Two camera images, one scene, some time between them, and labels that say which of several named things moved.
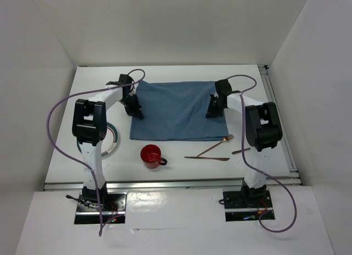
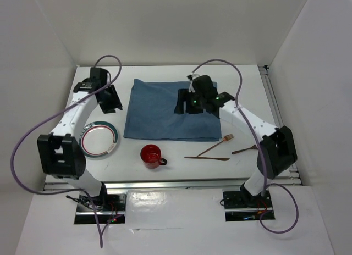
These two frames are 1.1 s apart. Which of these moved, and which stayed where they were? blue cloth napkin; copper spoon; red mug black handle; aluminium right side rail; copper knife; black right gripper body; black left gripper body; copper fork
Moved: black left gripper body; black right gripper body
Stayed: blue cloth napkin; copper spoon; red mug black handle; aluminium right side rail; copper knife; copper fork
